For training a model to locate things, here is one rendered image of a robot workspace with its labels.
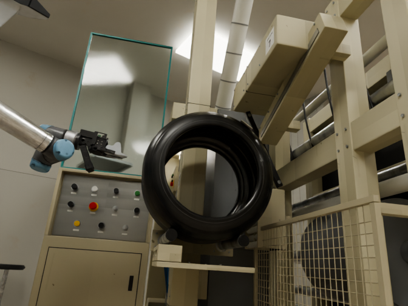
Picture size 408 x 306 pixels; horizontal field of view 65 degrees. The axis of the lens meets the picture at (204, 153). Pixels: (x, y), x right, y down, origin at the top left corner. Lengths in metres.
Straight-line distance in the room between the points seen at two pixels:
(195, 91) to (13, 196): 3.47
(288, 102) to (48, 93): 4.26
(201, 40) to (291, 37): 0.79
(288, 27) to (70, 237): 1.47
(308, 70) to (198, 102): 0.67
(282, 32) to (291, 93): 0.27
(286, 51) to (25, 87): 4.38
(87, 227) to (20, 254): 2.94
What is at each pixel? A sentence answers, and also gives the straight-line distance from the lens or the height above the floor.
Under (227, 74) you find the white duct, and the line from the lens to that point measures 2.39.
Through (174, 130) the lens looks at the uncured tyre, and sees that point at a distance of 1.31.
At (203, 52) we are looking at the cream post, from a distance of 2.00.
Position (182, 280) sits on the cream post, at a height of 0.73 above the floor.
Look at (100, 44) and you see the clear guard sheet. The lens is 2.33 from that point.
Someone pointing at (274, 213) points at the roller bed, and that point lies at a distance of 1.67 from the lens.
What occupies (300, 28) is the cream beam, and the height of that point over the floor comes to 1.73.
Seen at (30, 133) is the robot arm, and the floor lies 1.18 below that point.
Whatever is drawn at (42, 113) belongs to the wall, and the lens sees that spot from 5.17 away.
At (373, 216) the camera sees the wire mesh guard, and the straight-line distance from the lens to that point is 0.93.
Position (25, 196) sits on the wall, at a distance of 4.85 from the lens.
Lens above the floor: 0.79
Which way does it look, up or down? 20 degrees up
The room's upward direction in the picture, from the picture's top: 4 degrees clockwise
